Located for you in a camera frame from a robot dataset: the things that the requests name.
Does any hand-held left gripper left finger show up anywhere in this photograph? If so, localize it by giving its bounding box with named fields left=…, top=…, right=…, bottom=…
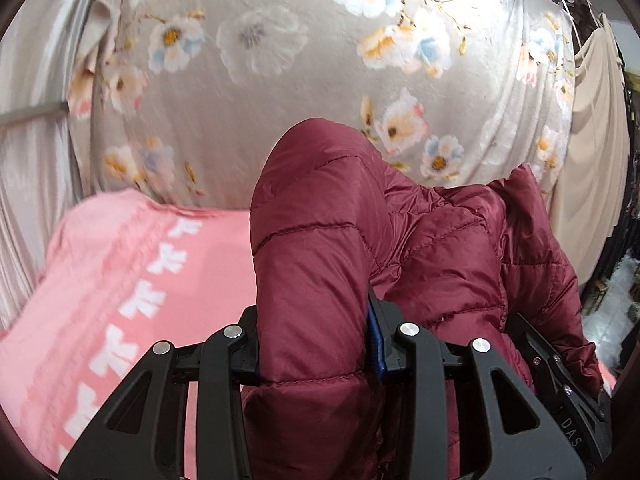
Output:
left=59, top=306, right=263, bottom=480

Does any grey floral blanket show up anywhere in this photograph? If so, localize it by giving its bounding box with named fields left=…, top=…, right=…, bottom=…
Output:
left=67, top=0, right=576, bottom=211

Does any beige hanging cloth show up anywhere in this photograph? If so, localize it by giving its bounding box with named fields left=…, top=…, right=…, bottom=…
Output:
left=547, top=12, right=632, bottom=288

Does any grey metal rod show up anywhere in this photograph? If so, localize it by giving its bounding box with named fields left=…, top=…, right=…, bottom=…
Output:
left=0, top=101, right=69, bottom=128

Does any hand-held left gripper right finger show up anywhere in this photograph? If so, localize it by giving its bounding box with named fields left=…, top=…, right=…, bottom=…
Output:
left=367, top=287, right=587, bottom=480

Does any dark clutter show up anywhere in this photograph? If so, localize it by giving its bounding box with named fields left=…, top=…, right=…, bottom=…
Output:
left=580, top=195, right=640, bottom=318

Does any maroon quilted jacket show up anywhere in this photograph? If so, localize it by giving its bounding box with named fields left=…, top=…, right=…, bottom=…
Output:
left=242, top=117, right=606, bottom=480

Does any grey satin curtain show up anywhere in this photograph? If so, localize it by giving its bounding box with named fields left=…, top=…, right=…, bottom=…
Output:
left=0, top=0, right=108, bottom=333

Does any pink blanket with white bows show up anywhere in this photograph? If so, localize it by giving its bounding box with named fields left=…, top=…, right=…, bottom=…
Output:
left=0, top=187, right=618, bottom=478

